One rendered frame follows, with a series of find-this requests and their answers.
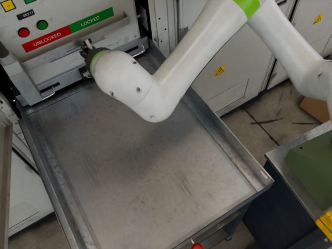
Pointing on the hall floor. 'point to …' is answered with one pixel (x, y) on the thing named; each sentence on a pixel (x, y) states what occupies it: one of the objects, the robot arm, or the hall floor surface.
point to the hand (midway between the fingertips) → (86, 53)
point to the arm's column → (277, 216)
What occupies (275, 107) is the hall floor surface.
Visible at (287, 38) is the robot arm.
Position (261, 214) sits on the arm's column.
